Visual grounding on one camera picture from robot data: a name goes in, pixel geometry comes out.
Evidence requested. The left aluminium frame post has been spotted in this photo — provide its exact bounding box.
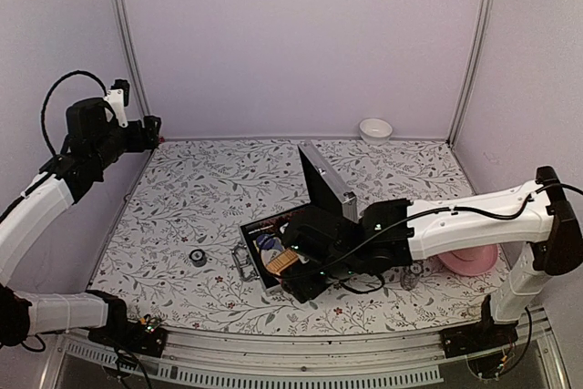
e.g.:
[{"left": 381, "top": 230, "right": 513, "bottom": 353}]
[{"left": 111, "top": 0, "right": 151, "bottom": 116}]

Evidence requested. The black tape roll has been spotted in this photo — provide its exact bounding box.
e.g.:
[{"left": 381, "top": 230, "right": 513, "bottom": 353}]
[{"left": 189, "top": 249, "right": 207, "bottom": 268}]

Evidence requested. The clear poker chip tube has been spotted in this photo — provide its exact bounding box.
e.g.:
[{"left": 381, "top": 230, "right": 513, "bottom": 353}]
[{"left": 400, "top": 262, "right": 424, "bottom": 291}]

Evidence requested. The red card deck box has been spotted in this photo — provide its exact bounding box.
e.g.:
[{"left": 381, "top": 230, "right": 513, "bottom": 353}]
[{"left": 266, "top": 249, "right": 299, "bottom": 275}]

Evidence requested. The aluminium poker case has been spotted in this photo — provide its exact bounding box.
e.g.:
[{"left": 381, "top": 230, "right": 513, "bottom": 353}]
[{"left": 231, "top": 140, "right": 359, "bottom": 302}]

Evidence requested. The aluminium frame post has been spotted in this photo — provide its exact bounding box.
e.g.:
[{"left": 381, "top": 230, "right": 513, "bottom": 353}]
[
  {"left": 447, "top": 0, "right": 495, "bottom": 148},
  {"left": 111, "top": 0, "right": 151, "bottom": 116}
]

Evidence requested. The blue card deck box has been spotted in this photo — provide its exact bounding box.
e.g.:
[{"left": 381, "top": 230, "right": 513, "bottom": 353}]
[{"left": 254, "top": 233, "right": 284, "bottom": 265}]

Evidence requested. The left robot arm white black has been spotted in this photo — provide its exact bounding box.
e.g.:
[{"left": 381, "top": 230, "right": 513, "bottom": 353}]
[{"left": 1, "top": 79, "right": 161, "bottom": 349}]

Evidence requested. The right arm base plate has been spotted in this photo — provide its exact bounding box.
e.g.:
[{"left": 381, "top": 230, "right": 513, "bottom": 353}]
[{"left": 439, "top": 319, "right": 518, "bottom": 358}]

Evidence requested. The pink plate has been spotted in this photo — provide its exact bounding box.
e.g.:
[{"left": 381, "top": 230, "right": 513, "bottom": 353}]
[{"left": 438, "top": 245, "right": 499, "bottom": 277}]

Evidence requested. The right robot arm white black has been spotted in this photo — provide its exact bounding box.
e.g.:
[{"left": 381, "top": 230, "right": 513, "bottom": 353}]
[{"left": 278, "top": 166, "right": 582, "bottom": 349}]

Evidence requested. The floral table mat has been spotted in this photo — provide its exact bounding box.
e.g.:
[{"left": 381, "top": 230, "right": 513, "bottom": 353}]
[{"left": 91, "top": 139, "right": 508, "bottom": 336}]

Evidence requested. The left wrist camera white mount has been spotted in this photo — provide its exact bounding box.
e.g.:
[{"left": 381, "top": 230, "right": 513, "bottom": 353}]
[{"left": 104, "top": 79, "right": 130, "bottom": 128}]

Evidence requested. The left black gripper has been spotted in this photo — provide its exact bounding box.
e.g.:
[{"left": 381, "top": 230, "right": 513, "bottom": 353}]
[{"left": 92, "top": 114, "right": 162, "bottom": 169}]

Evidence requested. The white bowl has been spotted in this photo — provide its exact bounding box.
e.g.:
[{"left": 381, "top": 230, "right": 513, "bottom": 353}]
[{"left": 359, "top": 118, "right": 393, "bottom": 146}]

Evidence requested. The right aluminium frame post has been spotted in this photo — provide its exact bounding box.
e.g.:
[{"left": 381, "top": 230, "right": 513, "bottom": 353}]
[{"left": 447, "top": 0, "right": 495, "bottom": 148}]

